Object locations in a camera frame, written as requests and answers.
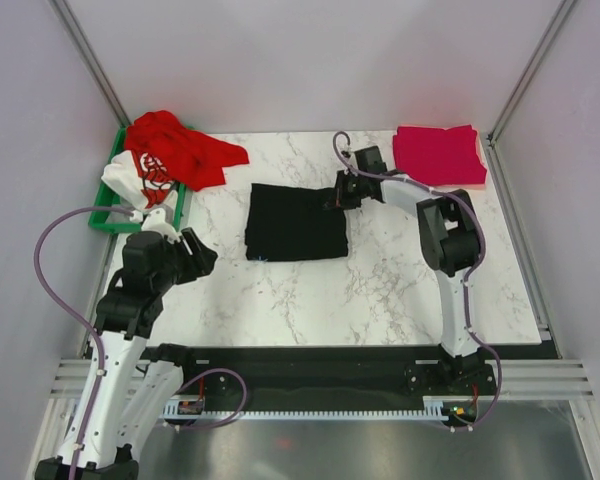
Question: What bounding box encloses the black t shirt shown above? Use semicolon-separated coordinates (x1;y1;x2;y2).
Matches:
245;183;349;262

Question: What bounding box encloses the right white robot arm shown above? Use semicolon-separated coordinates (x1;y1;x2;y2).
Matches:
326;147;486;358

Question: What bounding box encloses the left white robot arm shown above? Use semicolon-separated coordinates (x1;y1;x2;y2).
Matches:
34;227;218;479

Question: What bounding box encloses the folded pink t shirt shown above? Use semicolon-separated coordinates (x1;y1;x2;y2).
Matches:
393;125;487;187

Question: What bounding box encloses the white red printed t shirt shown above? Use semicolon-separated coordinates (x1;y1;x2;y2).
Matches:
101;150;178;214

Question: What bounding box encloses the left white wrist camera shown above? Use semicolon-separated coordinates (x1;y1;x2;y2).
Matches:
141;207;186;244

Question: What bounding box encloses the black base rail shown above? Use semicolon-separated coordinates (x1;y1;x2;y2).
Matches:
142;344;497;409

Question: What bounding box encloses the right aluminium frame post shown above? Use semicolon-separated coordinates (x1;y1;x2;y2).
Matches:
486;0;580;146

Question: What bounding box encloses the aluminium frame post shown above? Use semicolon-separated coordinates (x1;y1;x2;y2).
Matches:
486;0;580;146
49;0;131;126

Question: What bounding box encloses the blue grey cable duct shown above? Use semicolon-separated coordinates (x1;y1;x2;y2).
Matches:
159;397;449;424

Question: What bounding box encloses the left aluminium frame post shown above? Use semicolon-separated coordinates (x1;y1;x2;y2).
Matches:
49;0;131;126

